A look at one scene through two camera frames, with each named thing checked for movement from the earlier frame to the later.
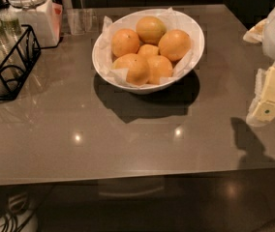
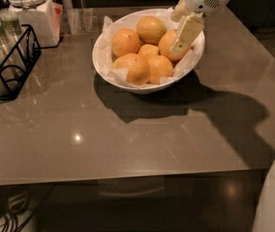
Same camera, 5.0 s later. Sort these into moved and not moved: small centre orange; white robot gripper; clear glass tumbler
Moved: white robot gripper
Not moved: clear glass tumbler; small centre orange
